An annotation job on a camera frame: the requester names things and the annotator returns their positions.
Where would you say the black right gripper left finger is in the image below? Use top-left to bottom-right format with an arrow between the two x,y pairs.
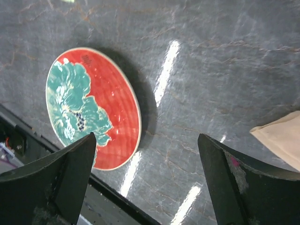
0,133 -> 96,225

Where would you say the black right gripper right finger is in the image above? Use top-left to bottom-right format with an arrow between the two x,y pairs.
198,134 -> 300,225

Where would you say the beige crumpled cloth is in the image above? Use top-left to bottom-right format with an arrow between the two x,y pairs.
250,111 -> 300,171

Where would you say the red teal floral plate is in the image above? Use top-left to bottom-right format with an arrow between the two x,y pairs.
45,47 -> 142,171

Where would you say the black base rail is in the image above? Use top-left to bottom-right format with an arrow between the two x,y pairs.
0,106 -> 158,225

